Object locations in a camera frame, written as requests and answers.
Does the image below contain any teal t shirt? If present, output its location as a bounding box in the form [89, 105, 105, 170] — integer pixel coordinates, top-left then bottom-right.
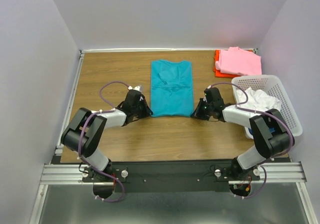
[150, 60, 194, 117]

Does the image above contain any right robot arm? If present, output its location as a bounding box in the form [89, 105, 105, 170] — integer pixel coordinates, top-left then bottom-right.
[191, 87, 295, 180]

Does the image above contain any orange folded t shirt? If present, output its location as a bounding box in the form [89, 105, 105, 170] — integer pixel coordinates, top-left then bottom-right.
[213, 50, 238, 78]

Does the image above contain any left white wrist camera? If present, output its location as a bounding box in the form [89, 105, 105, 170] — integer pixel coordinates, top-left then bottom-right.
[127, 85, 143, 92]

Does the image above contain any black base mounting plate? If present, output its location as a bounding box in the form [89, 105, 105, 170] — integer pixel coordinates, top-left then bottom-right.
[81, 159, 260, 198]

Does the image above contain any white plastic laundry basket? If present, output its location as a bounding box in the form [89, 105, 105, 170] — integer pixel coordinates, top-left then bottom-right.
[231, 75, 303, 137]

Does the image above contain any dark blue t shirt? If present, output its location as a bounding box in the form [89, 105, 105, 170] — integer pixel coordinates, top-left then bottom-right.
[269, 127, 276, 134]

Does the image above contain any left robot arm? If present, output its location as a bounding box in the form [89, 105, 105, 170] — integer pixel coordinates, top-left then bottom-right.
[60, 89, 153, 181]

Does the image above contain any pink folded t shirt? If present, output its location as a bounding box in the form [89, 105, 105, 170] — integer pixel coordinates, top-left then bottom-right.
[215, 47, 262, 76]

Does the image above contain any white t shirt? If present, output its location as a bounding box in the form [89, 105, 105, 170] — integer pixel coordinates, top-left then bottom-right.
[240, 87, 282, 111]

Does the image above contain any aluminium frame rail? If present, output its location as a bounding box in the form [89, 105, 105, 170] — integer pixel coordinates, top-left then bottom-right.
[40, 164, 83, 185]

